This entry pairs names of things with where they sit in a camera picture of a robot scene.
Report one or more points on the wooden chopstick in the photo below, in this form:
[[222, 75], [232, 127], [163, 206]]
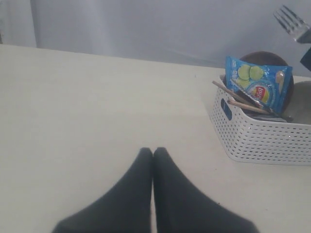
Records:
[[247, 107], [231, 93]]

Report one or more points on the white ceramic bowl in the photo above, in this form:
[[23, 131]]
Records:
[[299, 107]]

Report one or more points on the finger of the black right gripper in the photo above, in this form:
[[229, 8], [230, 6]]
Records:
[[306, 60]]

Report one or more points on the white perforated plastic basket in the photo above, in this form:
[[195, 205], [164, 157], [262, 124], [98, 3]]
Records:
[[254, 141]]

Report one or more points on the shiny steel cup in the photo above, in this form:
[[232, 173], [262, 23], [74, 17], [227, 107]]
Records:
[[264, 117]]

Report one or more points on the blue chips bag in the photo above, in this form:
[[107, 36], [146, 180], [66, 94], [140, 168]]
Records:
[[267, 84]]

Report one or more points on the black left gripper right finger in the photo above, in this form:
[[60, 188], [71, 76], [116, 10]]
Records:
[[181, 207]]

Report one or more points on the silver table knife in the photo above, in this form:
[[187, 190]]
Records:
[[263, 106]]

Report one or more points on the silver fork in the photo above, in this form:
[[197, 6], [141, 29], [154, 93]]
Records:
[[293, 24]]

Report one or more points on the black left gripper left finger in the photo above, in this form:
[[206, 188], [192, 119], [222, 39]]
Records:
[[125, 208]]

